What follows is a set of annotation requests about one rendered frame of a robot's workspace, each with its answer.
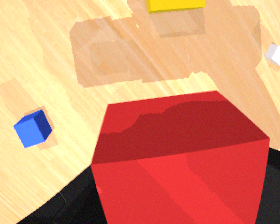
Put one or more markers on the blue cube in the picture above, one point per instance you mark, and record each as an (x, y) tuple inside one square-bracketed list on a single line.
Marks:
[(33, 129)]

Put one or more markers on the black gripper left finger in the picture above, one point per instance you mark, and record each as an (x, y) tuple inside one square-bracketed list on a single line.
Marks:
[(77, 203)]

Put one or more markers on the red block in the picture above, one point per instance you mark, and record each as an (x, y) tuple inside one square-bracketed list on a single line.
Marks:
[(180, 159)]

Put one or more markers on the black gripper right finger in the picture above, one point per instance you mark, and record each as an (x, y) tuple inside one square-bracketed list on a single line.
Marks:
[(269, 209)]

